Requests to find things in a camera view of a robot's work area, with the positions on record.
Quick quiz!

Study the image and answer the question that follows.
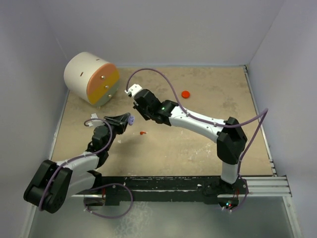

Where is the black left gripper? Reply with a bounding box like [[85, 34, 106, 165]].
[[101, 113, 129, 151]]

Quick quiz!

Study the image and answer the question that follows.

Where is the purple earbud charging case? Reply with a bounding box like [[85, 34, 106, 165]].
[[128, 115, 135, 125]]

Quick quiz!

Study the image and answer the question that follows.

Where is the purple earbud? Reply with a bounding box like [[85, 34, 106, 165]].
[[129, 116, 135, 123]]

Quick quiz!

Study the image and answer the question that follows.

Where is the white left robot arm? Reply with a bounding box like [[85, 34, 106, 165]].
[[23, 113, 134, 214]]

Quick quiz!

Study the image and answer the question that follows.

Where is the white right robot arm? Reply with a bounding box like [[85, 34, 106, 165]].
[[126, 85, 247, 194]]

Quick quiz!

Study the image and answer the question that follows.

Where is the round white drawer cabinet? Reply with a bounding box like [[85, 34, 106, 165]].
[[63, 52, 120, 107]]

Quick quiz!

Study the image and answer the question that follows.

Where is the orange round cap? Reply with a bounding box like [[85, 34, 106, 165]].
[[181, 90, 191, 99]]

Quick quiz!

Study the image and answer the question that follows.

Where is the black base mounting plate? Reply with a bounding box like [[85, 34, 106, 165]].
[[84, 175, 250, 206]]

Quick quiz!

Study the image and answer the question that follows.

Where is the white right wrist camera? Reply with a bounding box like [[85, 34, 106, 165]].
[[124, 84, 143, 97]]

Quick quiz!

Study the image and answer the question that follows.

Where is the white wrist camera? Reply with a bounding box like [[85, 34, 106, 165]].
[[124, 84, 143, 97], [84, 113, 104, 127]]

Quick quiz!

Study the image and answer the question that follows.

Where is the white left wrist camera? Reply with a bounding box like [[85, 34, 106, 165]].
[[84, 113, 104, 127]]

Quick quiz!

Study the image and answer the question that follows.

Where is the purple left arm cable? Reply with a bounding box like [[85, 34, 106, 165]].
[[38, 119, 113, 211]]

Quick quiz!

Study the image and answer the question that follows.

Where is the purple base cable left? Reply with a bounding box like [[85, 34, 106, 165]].
[[83, 183, 134, 219]]

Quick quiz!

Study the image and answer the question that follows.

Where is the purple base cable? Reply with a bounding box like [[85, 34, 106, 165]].
[[83, 183, 134, 219], [222, 175, 250, 213]]

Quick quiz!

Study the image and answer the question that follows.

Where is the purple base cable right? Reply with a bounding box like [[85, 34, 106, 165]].
[[222, 175, 250, 213]]

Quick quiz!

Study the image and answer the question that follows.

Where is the aluminium rail right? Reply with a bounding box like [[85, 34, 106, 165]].
[[243, 176, 292, 197]]

